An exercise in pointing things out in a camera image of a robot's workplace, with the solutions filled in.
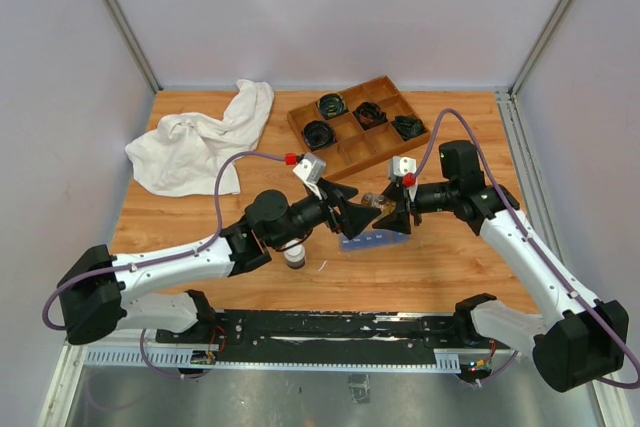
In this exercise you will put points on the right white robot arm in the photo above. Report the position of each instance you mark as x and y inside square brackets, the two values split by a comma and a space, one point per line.
[576, 337]

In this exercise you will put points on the rolled belt right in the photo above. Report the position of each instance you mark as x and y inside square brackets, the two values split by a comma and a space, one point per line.
[408, 127]

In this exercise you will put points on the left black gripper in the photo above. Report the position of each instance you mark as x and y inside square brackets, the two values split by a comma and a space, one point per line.
[353, 217]

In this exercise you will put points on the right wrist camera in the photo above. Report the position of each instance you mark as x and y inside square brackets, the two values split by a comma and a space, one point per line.
[401, 166]

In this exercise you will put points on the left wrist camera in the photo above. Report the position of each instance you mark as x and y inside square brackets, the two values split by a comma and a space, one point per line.
[309, 170]

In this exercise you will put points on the blue weekly pill organizer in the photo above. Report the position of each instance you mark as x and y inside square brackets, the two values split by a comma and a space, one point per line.
[372, 239]

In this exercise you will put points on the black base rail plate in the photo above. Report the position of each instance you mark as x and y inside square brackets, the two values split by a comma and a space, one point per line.
[324, 337]

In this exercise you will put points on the rolled belt middle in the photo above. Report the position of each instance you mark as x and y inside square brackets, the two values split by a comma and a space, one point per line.
[370, 115]

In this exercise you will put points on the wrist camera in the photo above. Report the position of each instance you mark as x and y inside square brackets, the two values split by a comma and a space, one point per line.
[401, 166]
[309, 170]

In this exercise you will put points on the rolled belt back left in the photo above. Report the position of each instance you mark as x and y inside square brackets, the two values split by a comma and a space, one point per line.
[331, 105]

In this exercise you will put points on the white crumpled cloth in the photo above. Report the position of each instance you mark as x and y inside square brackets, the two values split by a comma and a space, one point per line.
[183, 155]

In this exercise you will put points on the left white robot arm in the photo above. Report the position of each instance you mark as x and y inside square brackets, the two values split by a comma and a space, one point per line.
[104, 292]

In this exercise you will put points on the wooden compartment tray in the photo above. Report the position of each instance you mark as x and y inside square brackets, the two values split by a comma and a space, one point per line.
[356, 149]

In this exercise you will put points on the clear jar of pills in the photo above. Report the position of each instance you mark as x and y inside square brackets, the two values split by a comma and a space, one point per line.
[379, 201]

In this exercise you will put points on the white cap dark bottle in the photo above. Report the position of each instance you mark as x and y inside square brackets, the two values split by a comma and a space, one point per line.
[295, 256]

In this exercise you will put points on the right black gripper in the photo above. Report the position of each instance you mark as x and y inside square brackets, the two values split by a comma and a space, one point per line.
[400, 221]

